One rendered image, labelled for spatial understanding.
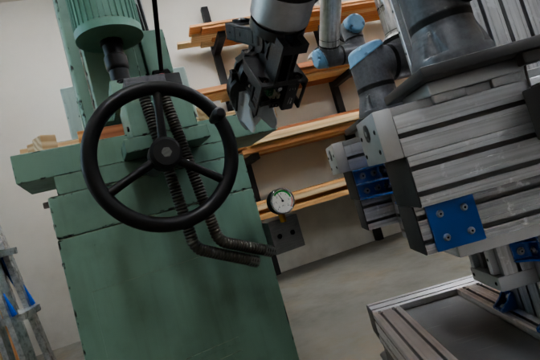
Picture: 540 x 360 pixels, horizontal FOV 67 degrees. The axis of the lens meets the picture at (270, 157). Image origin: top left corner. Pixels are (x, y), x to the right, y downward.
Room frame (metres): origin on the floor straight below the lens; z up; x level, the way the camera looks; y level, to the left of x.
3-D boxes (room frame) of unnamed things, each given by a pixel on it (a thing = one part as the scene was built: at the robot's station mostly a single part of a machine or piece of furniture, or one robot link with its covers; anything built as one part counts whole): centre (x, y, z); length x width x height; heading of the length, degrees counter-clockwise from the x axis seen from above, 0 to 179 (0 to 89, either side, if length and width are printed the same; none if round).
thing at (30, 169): (0.99, 0.26, 0.87); 0.61 x 0.30 x 0.06; 114
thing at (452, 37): (0.77, -0.38, 0.87); 0.15 x 0.15 x 0.10
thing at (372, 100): (1.27, -0.38, 0.87); 0.15 x 0.15 x 0.10
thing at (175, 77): (0.91, 0.22, 0.99); 0.13 x 0.11 x 0.06; 114
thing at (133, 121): (0.91, 0.22, 0.91); 0.15 x 0.14 x 0.09; 114
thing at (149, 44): (1.33, 0.28, 1.23); 0.09 x 0.08 x 0.15; 24
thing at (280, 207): (0.99, 0.01, 0.65); 0.06 x 0.04 x 0.08; 114
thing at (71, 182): (1.02, 0.31, 0.82); 0.40 x 0.21 x 0.04; 114
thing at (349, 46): (1.55, -0.42, 1.11); 0.11 x 0.08 x 0.11; 105
